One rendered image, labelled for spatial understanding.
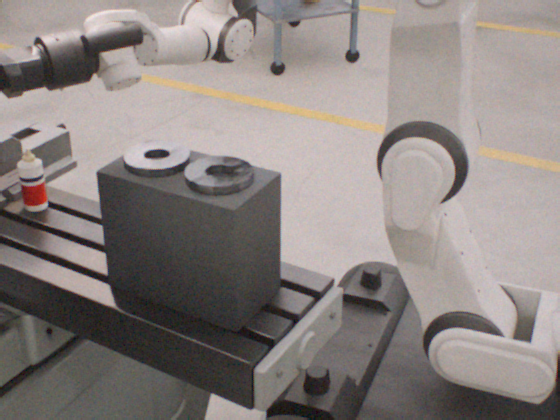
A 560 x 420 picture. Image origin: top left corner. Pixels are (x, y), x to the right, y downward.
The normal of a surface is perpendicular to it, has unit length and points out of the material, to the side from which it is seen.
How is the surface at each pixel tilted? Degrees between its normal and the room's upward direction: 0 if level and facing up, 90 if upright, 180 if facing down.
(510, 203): 0
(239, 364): 90
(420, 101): 90
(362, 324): 0
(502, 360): 90
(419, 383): 0
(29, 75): 90
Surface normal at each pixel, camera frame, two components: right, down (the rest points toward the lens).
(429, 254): -0.38, 0.79
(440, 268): -0.42, 0.47
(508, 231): -0.04, -0.87
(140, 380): 0.83, 0.26
